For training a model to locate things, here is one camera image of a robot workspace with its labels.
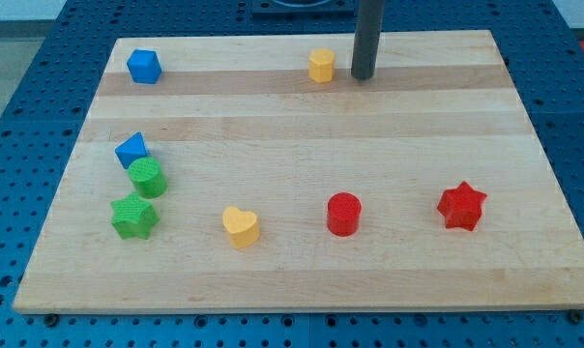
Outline green star block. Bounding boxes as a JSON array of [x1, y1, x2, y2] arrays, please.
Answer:
[[110, 192, 160, 240]]

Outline red star block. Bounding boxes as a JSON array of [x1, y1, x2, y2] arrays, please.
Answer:
[[437, 181, 487, 231]]

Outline red cylinder block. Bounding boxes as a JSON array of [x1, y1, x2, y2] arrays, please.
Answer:
[[327, 192, 362, 238]]

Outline yellow heart block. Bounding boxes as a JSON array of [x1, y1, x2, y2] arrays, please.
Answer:
[[222, 206, 261, 249]]

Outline wooden board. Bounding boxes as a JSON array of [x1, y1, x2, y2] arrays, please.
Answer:
[[14, 30, 584, 314]]

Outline yellow hexagon block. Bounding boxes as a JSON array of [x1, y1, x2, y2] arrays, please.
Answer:
[[308, 48, 336, 83]]

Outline green cylinder block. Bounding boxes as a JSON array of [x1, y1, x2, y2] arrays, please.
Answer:
[[128, 157, 167, 198]]

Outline blue triangle block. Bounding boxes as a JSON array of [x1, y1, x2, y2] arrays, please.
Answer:
[[114, 132, 149, 169]]

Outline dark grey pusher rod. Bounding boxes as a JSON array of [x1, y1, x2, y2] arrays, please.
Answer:
[[351, 0, 386, 80]]

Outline blue cube block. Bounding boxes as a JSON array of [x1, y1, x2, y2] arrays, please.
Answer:
[[127, 49, 161, 84]]

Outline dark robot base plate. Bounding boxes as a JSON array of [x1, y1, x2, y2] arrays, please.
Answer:
[[251, 0, 357, 18]]

